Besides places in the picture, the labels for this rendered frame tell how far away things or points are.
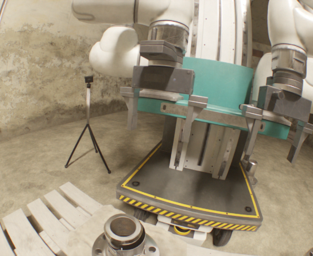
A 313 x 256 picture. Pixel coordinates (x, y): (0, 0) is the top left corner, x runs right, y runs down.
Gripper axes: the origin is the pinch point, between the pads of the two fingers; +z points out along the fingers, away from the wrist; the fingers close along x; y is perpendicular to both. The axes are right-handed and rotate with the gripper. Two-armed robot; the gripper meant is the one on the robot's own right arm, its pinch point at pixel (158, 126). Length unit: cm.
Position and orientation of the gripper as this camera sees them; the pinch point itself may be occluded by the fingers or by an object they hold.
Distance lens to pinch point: 33.0
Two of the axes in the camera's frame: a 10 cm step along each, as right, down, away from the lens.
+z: -1.1, 9.6, 2.8
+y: 3.3, -2.3, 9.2
